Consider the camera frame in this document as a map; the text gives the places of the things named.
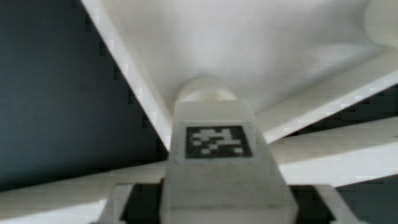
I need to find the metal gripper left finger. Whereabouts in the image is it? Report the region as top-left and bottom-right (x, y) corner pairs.
(110, 182), (163, 224)

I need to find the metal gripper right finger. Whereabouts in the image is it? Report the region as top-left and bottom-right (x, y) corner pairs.
(289, 185), (355, 224)

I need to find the white table leg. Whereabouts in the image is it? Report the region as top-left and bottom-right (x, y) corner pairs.
(160, 77), (298, 224)

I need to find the white square table top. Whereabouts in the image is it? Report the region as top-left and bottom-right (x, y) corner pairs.
(80, 0), (398, 140)

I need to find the white U-shaped fence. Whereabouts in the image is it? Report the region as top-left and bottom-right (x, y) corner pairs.
(0, 117), (398, 224)

